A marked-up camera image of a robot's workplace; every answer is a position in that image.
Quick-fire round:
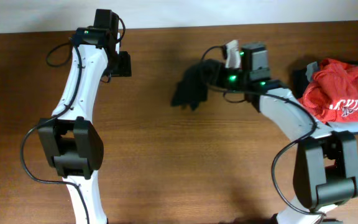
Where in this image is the black Nike t-shirt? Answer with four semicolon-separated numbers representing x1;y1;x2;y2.
170;59;222;111

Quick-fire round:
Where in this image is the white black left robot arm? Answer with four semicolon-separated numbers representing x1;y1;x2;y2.
37;9;132;223

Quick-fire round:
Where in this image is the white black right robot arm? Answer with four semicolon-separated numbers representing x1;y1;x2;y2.
212;40;358;223

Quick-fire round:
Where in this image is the navy folded garment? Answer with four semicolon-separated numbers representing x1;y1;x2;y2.
292;67;358;136

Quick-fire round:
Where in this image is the red printed t-shirt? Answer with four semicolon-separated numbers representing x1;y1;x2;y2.
299;58;358;123

